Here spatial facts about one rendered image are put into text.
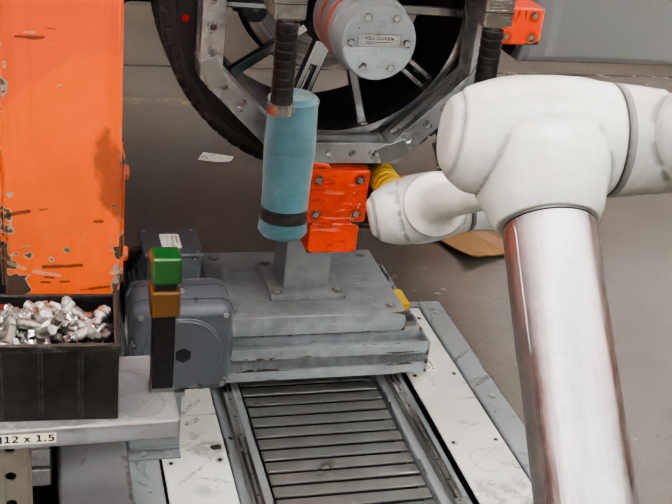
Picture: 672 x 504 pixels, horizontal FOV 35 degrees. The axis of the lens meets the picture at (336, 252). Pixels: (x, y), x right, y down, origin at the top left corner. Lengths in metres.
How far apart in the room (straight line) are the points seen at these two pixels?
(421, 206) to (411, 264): 1.31
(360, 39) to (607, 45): 0.68
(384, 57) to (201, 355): 0.59
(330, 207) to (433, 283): 0.91
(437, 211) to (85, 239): 0.52
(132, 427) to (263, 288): 0.87
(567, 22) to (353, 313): 0.73
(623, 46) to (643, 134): 1.10
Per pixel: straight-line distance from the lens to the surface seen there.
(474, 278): 2.95
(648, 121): 1.22
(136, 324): 1.83
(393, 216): 1.70
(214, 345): 1.85
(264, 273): 2.31
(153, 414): 1.48
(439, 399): 2.25
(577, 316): 1.10
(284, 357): 2.19
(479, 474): 2.07
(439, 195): 1.62
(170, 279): 1.42
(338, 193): 2.01
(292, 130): 1.81
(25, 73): 1.47
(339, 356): 2.22
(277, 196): 1.86
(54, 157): 1.51
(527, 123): 1.16
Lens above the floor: 1.30
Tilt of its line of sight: 26 degrees down
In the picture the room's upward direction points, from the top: 6 degrees clockwise
